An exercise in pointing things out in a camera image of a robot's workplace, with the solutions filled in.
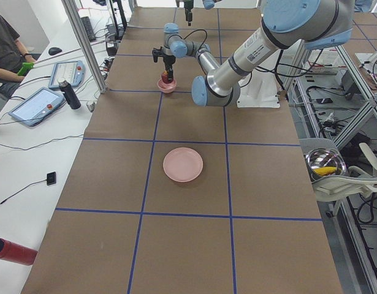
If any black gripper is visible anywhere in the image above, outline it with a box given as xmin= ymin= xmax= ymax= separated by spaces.
xmin=162 ymin=55 xmax=175 ymax=82
xmin=183 ymin=0 xmax=193 ymax=26

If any red apple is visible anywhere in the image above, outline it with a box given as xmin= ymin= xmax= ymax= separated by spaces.
xmin=161 ymin=70 xmax=173 ymax=84

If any pink bowl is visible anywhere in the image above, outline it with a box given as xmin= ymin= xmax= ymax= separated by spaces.
xmin=157 ymin=79 xmax=177 ymax=94

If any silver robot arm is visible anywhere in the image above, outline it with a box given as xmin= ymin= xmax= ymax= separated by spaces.
xmin=161 ymin=1 xmax=354 ymax=107
xmin=176 ymin=0 xmax=218 ymax=26

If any pink plate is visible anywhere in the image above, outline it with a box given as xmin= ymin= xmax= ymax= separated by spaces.
xmin=162 ymin=147 xmax=204 ymax=183

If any far teach pendant tablet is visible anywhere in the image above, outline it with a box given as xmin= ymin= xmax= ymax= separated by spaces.
xmin=48 ymin=60 xmax=85 ymax=90

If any teach pendant tablet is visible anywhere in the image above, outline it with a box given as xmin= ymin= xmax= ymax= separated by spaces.
xmin=9 ymin=88 xmax=64 ymax=127
xmin=48 ymin=60 xmax=85 ymax=90

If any black keyboard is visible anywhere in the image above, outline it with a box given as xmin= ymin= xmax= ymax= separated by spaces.
xmin=80 ymin=17 xmax=96 ymax=42

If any black water bottle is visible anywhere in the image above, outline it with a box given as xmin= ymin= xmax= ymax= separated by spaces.
xmin=58 ymin=77 xmax=81 ymax=110

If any black computer mouse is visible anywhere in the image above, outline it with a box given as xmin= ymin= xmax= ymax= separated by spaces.
xmin=48 ymin=47 xmax=62 ymax=56

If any near teach pendant tablet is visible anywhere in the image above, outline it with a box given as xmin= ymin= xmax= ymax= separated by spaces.
xmin=9 ymin=88 xmax=64 ymax=127

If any small black square device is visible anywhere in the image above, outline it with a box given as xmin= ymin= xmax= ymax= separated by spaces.
xmin=46 ymin=171 xmax=57 ymax=186

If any seated person grey shirt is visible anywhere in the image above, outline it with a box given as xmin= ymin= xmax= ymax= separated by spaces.
xmin=0 ymin=15 xmax=36 ymax=98

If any white enamel pot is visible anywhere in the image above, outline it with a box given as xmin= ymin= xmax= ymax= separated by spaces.
xmin=305 ymin=148 xmax=347 ymax=182

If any red bottle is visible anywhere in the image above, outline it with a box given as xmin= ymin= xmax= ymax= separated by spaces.
xmin=0 ymin=238 xmax=38 ymax=266

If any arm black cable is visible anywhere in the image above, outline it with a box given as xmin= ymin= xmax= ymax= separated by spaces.
xmin=175 ymin=29 xmax=211 ymax=59

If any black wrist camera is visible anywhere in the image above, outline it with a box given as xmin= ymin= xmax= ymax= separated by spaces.
xmin=152 ymin=47 xmax=164 ymax=63

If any white pedestal column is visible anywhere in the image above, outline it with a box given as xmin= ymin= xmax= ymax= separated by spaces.
xmin=234 ymin=0 xmax=302 ymax=109

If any aluminium frame post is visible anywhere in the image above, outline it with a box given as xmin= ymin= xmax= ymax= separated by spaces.
xmin=61 ymin=0 xmax=107 ymax=94

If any green handled grabber stick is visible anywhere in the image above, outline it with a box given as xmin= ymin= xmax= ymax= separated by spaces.
xmin=17 ymin=42 xmax=109 ymax=77

